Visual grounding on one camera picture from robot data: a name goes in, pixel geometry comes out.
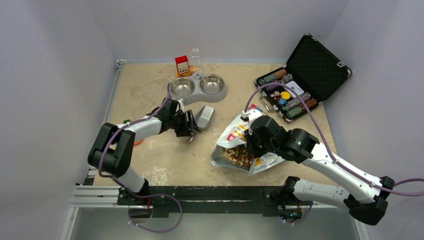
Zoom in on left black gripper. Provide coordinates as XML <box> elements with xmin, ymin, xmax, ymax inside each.
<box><xmin>168</xmin><ymin>109</ymin><xmax>200</xmax><ymax>137</ymax></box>

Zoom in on silver metal scoop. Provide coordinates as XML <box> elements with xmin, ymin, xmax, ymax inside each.
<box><xmin>194</xmin><ymin>105</ymin><xmax>215</xmax><ymax>132</ymax></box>

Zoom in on pet food bag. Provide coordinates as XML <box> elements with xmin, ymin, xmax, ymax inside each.
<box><xmin>210</xmin><ymin>114</ymin><xmax>284</xmax><ymax>176</ymax></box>

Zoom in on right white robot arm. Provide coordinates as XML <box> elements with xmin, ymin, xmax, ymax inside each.
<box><xmin>273</xmin><ymin>128</ymin><xmax>395</xmax><ymax>226</ymax></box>

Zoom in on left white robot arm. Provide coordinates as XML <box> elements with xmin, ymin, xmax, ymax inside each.
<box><xmin>87</xmin><ymin>99</ymin><xmax>201</xmax><ymax>205</ymax></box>

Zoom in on grey double pet bowl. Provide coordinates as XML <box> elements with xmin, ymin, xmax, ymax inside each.
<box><xmin>170</xmin><ymin>74</ymin><xmax>227</xmax><ymax>105</ymax></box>

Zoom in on pet food kibble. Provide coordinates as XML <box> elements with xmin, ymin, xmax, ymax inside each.
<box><xmin>223</xmin><ymin>145</ymin><xmax>254</xmax><ymax>167</ymax></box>

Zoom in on orange toy arch with blocks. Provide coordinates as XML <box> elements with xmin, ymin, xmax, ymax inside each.
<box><xmin>122</xmin><ymin>119</ymin><xmax>145</xmax><ymax>147</ymax></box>

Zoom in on red toy block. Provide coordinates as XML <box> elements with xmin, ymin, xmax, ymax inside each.
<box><xmin>174</xmin><ymin>55</ymin><xmax>193</xmax><ymax>77</ymax></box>

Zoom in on clear water bottle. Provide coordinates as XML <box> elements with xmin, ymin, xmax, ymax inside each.
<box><xmin>189</xmin><ymin>48</ymin><xmax>203</xmax><ymax>79</ymax></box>

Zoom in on black poker chip case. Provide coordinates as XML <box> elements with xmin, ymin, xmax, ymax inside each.
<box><xmin>254</xmin><ymin>33</ymin><xmax>352</xmax><ymax>123</ymax></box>

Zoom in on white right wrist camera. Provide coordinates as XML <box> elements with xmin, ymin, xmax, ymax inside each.
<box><xmin>240</xmin><ymin>108</ymin><xmax>265</xmax><ymax>126</ymax></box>

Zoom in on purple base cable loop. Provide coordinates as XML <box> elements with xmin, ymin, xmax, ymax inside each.
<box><xmin>128</xmin><ymin>194</ymin><xmax>184</xmax><ymax>234</ymax></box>

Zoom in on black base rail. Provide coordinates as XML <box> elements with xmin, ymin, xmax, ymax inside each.
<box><xmin>117</xmin><ymin>186</ymin><xmax>310</xmax><ymax>218</ymax></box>

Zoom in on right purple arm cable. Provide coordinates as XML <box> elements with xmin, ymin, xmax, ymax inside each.
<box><xmin>244</xmin><ymin>82</ymin><xmax>424</xmax><ymax>197</ymax></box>

